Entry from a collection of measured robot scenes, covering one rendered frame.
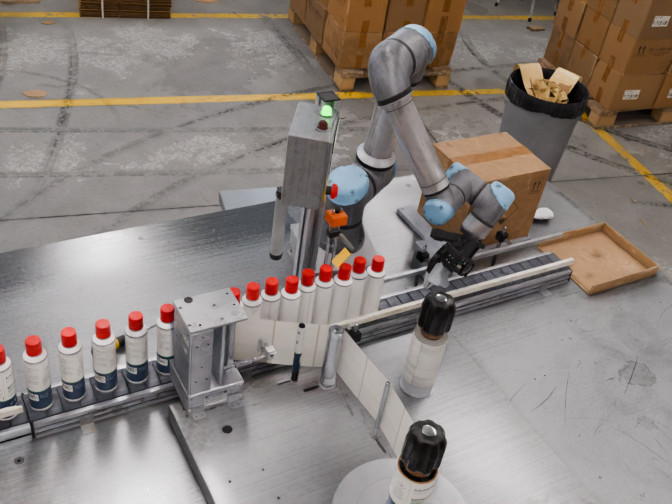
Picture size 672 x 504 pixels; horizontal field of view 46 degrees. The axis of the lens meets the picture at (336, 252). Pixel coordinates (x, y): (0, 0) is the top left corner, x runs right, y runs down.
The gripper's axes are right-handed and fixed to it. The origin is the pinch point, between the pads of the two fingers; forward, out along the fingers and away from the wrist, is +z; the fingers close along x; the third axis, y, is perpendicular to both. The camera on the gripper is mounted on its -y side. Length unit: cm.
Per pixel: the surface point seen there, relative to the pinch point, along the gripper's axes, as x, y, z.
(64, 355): -93, 2, 42
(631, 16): 258, -191, -127
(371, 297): -19.9, 3.1, 7.4
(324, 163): -59, 1, -22
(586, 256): 65, -2, -26
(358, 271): -28.3, 1.3, 2.0
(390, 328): -8.5, 6.0, 13.8
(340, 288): -32.0, 2.9, 7.4
